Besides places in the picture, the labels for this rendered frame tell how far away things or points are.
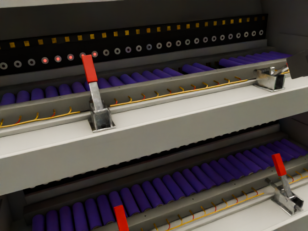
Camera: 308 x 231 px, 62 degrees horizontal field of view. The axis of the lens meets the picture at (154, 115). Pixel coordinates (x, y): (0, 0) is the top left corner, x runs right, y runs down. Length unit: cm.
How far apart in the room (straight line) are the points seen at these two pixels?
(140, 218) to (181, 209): 7
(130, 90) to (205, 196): 21
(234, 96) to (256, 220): 20
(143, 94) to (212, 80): 12
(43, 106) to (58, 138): 7
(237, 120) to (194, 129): 7
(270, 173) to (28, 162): 39
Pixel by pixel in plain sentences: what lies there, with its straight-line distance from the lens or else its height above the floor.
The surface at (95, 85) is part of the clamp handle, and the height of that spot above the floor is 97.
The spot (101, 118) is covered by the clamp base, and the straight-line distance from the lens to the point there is 33.
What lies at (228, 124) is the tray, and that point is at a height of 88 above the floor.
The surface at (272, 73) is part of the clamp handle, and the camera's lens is 44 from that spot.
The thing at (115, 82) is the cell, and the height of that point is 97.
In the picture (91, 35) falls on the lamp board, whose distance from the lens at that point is 47.
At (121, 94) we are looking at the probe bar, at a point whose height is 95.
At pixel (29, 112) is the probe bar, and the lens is 37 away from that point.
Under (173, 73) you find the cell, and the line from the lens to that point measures 45.
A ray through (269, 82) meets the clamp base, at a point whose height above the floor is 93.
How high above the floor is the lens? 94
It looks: 5 degrees down
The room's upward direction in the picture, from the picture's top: 11 degrees counter-clockwise
